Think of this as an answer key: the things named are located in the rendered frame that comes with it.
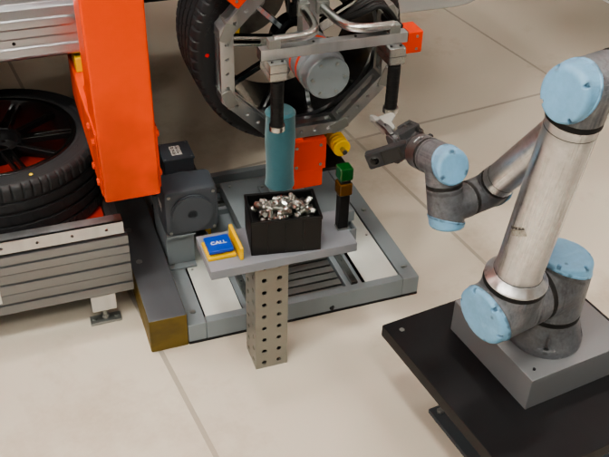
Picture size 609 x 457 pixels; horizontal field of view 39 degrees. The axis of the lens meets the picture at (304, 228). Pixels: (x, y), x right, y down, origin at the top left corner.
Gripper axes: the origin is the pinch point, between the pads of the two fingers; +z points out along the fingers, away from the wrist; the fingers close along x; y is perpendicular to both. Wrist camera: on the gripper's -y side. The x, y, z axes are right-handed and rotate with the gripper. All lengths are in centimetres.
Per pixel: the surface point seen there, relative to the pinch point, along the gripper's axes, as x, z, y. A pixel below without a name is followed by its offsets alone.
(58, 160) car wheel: 19, 61, -77
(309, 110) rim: -0.1, 42.6, -2.2
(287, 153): -0.5, 22.0, -19.5
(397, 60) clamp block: 15.0, 3.4, 15.0
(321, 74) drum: 18.7, 13.1, -3.5
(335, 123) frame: -4.6, 33.0, 1.0
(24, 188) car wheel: 20, 53, -90
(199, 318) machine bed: -40, 35, -65
